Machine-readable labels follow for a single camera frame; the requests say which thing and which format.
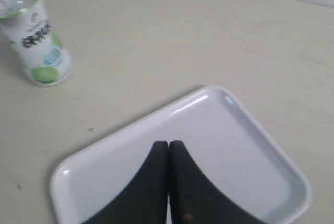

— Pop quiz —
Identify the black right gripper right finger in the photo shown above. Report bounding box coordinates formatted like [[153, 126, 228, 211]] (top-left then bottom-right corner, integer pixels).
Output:
[[169, 140, 263, 223]]

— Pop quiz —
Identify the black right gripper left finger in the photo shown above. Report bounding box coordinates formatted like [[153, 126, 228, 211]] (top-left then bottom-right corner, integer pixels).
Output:
[[85, 141, 169, 224]]

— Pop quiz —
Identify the clear plastic drink bottle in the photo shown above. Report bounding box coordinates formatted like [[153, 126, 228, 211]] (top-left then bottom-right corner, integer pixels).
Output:
[[1, 0, 72, 87]]

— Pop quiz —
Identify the white rectangular plastic tray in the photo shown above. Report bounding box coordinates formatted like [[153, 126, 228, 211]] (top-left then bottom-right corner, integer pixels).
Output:
[[50, 86, 312, 223]]

